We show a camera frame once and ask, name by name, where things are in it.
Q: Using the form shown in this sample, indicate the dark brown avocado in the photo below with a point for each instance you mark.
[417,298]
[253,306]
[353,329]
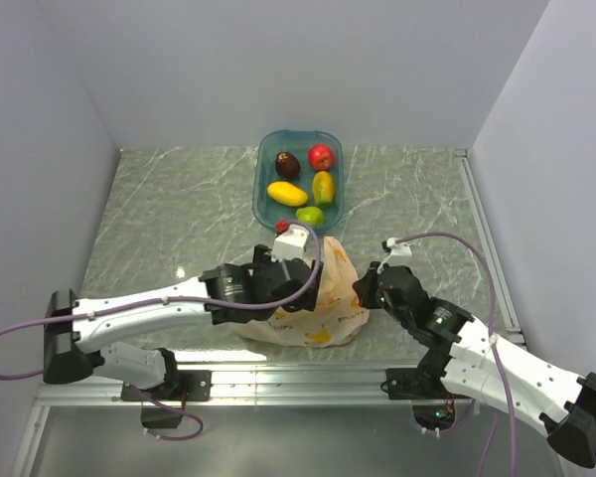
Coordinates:
[287,166]

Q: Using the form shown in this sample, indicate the yellow mango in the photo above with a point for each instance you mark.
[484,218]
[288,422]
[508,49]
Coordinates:
[287,194]

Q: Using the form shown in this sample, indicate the red apple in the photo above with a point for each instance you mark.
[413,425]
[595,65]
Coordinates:
[321,157]

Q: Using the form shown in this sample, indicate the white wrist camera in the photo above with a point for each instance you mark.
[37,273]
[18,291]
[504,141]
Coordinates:
[396,247]
[290,241]

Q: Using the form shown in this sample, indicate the aluminium right side rail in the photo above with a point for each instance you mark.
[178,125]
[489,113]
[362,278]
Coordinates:
[510,318]

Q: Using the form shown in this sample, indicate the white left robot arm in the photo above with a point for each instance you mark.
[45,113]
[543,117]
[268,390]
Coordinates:
[84,338]

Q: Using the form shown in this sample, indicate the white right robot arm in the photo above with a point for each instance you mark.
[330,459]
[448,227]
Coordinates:
[463,358]

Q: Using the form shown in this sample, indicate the teal plastic fruit tray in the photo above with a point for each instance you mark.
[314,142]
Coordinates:
[298,143]

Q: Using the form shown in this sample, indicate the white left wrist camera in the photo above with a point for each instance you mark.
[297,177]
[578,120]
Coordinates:
[290,241]

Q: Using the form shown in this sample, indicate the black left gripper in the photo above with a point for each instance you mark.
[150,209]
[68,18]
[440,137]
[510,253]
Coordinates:
[263,258]

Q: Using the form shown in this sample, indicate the translucent orange plastic bag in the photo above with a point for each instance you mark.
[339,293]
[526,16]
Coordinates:
[336,320]

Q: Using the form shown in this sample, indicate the green lime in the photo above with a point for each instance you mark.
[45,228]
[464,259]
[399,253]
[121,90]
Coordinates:
[313,216]

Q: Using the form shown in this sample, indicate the aluminium front rail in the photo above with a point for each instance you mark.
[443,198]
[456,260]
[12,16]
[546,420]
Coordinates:
[249,383]

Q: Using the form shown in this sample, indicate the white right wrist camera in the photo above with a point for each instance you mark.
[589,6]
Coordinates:
[396,247]

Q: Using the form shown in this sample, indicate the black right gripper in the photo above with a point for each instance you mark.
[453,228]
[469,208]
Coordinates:
[364,288]

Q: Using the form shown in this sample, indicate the aluminium rail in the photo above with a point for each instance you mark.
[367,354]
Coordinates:
[249,383]
[510,318]

